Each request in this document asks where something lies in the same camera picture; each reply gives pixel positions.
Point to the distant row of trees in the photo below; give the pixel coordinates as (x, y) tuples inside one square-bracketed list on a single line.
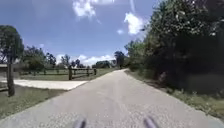
[(63, 61)]

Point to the tree with thick trunk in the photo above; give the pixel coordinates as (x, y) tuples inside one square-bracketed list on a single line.
[(10, 50)]

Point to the row of dense trees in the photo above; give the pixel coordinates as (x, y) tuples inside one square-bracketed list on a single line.
[(180, 43)]

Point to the pale concrete driveway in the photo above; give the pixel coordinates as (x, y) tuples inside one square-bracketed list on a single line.
[(50, 84)]

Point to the wooden rail fence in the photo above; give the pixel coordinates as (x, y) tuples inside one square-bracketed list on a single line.
[(81, 72)]

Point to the grey paved path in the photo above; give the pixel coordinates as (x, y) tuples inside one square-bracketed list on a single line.
[(113, 100)]

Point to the robot's own part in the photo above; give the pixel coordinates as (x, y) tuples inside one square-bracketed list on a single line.
[(150, 122), (80, 123)]

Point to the grass verge under trees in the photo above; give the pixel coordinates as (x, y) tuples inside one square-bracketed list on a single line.
[(200, 101)]

